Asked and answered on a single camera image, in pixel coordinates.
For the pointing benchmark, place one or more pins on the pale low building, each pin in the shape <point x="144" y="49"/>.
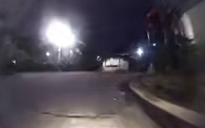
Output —
<point x="116" y="63"/>

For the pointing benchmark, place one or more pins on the dark trees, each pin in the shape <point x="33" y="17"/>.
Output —
<point x="166" y="40"/>

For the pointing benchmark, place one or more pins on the street lamp pole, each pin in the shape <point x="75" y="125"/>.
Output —
<point x="59" y="58"/>

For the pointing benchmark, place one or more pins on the dark hedge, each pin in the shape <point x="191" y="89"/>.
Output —
<point x="40" y="66"/>

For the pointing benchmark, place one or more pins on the pale concrete kerb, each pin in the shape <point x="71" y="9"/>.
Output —
<point x="165" y="107"/>

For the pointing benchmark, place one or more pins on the grey asphalt road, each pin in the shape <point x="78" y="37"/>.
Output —
<point x="73" y="95"/>

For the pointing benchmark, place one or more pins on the dark planted strip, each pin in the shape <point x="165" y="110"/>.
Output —
<point x="183" y="88"/>

